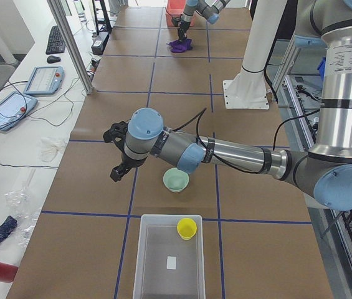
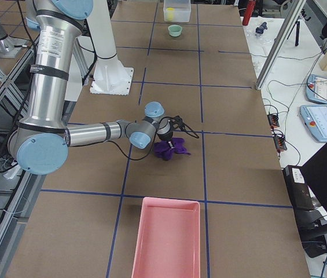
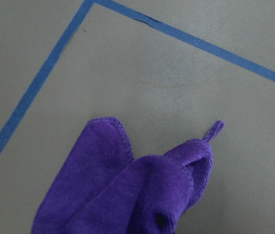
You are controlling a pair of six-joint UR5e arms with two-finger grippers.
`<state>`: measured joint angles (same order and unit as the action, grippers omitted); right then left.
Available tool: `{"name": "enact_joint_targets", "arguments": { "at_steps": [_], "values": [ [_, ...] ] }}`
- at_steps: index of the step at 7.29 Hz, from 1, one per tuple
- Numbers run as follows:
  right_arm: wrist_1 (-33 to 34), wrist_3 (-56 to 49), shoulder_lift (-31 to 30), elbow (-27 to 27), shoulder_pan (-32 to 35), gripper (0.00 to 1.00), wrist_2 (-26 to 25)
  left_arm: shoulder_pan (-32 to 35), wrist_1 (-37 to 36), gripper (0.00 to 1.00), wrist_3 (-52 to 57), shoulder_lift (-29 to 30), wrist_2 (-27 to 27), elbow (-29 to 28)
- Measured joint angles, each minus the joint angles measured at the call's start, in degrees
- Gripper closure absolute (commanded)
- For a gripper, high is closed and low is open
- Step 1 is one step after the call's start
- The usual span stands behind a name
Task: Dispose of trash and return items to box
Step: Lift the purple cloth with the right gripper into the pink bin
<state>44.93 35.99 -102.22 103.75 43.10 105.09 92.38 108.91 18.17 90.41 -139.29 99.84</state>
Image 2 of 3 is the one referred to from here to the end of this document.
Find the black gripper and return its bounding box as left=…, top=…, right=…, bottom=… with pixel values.
left=157, top=119, right=175, bottom=149

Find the purple cloth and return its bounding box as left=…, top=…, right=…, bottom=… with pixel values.
left=153, top=137, right=191, bottom=161

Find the mint green bowl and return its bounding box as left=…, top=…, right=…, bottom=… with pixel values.
left=167, top=24, right=183, bottom=38

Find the yellow plastic cup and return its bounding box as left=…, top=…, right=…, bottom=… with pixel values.
left=165, top=7, right=175, bottom=21

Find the clear white plastic box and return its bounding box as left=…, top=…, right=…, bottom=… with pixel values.
left=163, top=0, right=191, bottom=23

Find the black power box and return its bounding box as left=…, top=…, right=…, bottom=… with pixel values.
left=282, top=165, right=321, bottom=211

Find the pink plastic bin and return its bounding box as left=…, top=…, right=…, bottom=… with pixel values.
left=131, top=197, right=201, bottom=277

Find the orange black connector block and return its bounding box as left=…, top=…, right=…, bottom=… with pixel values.
left=267, top=114, right=280, bottom=129

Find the clear crumpled plastic wrap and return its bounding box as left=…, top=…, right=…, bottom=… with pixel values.
left=244, top=18, right=274, bottom=45

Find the folded dark blue umbrella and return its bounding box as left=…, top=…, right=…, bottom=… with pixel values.
left=255, top=21, right=267, bottom=35

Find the near blue teach pendant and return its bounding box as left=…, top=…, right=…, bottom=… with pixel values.
left=299, top=104, right=327, bottom=142

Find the blue teach pendant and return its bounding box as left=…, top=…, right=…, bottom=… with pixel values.
left=299, top=104, right=327, bottom=142
left=306, top=74, right=327, bottom=104

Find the far blue teach pendant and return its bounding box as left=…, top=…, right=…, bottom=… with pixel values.
left=306, top=74, right=327, bottom=104

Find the red bottle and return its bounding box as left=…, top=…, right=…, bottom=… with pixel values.
left=242, top=0, right=256, bottom=26

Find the wrist black camera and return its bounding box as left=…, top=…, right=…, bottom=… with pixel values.
left=170, top=115, right=186, bottom=131

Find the white pedestal column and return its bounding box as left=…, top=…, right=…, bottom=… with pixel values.
left=87, top=0, right=134, bottom=96

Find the aluminium frame post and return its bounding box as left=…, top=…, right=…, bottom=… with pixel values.
left=255, top=0, right=306, bottom=90

